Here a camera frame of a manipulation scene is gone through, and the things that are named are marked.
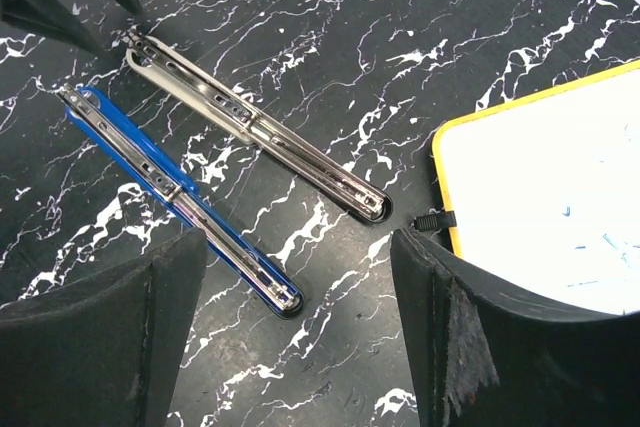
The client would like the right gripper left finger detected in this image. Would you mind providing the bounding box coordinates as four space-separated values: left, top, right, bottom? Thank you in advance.
1 229 208 426

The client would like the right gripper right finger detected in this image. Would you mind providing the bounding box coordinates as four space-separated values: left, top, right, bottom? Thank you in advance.
390 228 639 426

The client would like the yellow framed whiteboard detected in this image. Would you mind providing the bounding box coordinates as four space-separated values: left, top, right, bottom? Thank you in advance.
414 62 639 316

